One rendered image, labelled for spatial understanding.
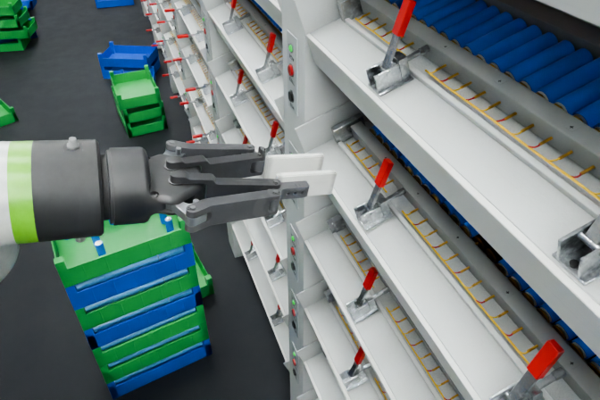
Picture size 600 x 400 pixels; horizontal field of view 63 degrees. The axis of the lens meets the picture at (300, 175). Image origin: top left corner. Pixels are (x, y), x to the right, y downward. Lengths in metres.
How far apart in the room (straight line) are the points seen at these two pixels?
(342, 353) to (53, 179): 0.65
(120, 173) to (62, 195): 0.05
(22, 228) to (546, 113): 0.44
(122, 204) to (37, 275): 1.58
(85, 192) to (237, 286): 1.37
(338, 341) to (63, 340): 1.06
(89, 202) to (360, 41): 0.36
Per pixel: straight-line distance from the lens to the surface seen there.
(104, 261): 1.23
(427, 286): 0.57
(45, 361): 1.78
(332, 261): 0.84
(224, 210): 0.47
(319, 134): 0.75
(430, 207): 0.61
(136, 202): 0.48
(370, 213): 0.62
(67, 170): 0.47
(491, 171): 0.42
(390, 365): 0.73
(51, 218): 0.47
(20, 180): 0.47
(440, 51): 0.52
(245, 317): 1.71
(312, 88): 0.71
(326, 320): 1.00
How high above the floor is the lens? 1.36
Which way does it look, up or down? 37 degrees down
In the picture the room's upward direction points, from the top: straight up
